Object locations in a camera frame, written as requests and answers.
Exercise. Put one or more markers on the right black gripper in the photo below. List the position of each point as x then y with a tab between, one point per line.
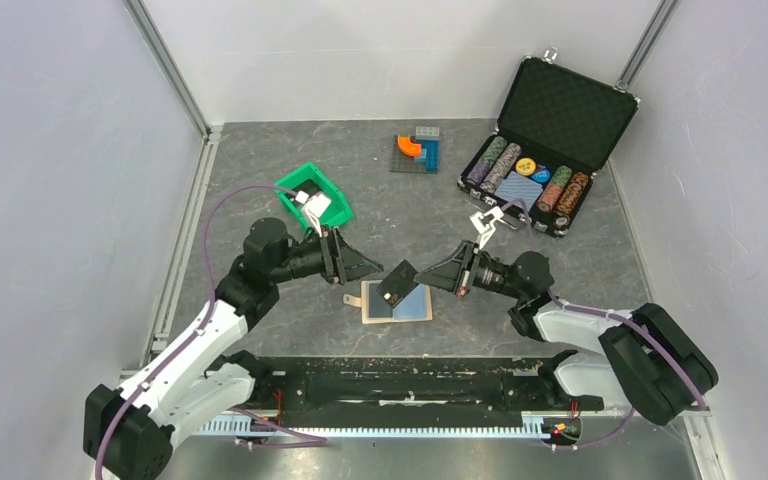
456	272

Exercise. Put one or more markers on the green plastic bin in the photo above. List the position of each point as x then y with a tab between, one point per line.
339	212

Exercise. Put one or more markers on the pink grey chip stack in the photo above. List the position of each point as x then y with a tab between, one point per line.
501	168

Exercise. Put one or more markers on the purple green chip stack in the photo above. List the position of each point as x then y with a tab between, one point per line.
486	160

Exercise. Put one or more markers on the black poker chip case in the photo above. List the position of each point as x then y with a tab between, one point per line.
560	118

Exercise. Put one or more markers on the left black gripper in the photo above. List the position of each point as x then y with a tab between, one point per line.
341	262

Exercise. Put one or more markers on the orange curved lego piece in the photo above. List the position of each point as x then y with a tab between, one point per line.
409	146

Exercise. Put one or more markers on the dark card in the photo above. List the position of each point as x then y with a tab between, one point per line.
310	187

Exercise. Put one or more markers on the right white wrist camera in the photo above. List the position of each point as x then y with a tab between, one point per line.
485	225

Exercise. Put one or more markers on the white slotted cable duct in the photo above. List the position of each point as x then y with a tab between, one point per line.
528	427

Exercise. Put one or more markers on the beige leather card holder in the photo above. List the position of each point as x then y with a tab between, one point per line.
415	308

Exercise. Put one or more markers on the orange black chip stack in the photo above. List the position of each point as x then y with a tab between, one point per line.
570	198

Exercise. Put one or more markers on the grey card in holder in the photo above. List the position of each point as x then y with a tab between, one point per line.
377	308

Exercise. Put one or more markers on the blue playing card deck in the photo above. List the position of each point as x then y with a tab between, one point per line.
516	186

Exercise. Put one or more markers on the yellow dealer chip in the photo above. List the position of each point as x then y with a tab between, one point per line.
526	166

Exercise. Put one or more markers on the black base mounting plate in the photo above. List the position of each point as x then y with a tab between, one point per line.
405	392

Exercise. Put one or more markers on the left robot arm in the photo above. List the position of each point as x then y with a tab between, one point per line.
132	430

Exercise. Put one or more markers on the grey lego baseplate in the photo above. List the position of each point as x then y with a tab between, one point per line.
400	163

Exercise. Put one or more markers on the blue lego bricks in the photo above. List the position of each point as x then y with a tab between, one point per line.
428	160

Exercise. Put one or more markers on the grey lego brick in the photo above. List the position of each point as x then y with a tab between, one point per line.
426	133

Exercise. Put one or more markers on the blue dealer chip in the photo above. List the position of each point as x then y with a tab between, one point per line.
542	175

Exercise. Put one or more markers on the green red chip stack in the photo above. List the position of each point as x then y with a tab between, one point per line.
554	189

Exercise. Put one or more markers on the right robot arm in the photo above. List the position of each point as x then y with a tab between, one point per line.
640	357

